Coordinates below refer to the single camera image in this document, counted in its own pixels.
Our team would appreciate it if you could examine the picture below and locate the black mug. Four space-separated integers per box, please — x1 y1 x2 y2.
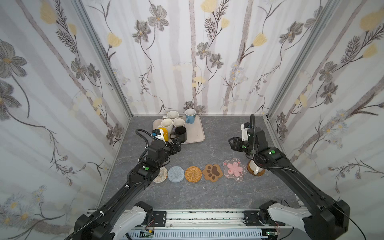
170 127 187 143

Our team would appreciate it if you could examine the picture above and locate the beige plastic tray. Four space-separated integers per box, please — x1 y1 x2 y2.
152 115 206 145

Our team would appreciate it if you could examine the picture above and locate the white mug red inside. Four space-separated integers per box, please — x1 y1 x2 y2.
248 160 263 176

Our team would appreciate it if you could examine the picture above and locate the pink flower coaster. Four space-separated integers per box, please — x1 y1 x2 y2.
223 158 248 182

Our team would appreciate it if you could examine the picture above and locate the blue-grey round knitted coaster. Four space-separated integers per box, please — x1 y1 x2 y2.
168 166 185 183

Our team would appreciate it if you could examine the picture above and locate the white woven round coaster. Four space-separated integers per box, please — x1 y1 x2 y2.
153 167 168 184

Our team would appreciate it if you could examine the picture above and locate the brown wooden round coaster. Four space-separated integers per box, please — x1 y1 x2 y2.
247 160 266 177

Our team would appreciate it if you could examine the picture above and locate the brown paw-shaped coaster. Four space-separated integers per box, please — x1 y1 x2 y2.
203 164 224 183

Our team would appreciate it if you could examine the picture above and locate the yellow mug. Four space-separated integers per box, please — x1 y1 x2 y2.
158 127 169 142

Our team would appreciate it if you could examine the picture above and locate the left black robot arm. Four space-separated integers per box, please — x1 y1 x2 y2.
67 129 182 240

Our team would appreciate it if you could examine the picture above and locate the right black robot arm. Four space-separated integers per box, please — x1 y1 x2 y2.
229 115 351 240

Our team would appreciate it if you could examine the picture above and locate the lavender mug white inside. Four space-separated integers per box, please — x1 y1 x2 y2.
173 118 186 128

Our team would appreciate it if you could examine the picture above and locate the white speckled mug rear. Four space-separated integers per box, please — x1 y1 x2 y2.
163 111 179 121

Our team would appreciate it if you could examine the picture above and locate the light blue mug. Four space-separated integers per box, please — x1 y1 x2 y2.
185 108 197 124

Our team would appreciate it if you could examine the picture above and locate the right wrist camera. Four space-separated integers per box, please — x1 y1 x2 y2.
241 123 250 141

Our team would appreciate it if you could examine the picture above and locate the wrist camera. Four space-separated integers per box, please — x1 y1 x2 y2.
152 129 165 142
241 123 250 141

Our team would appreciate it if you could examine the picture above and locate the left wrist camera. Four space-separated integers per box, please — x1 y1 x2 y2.
152 129 165 142

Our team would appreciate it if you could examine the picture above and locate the white slotted cable duct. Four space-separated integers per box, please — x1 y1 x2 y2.
128 229 269 240

